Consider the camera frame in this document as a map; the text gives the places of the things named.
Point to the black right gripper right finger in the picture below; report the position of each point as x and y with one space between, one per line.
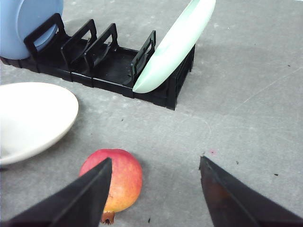
233 203

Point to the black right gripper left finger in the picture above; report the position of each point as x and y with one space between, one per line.
80 203

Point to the red yellow pomegranate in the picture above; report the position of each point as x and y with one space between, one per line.
126 179

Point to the white plate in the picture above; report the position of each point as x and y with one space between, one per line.
34 117

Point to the mint green plate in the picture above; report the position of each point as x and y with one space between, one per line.
178 41

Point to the blue plate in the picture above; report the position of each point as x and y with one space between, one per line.
18 18

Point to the black dish rack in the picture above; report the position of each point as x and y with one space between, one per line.
97 63

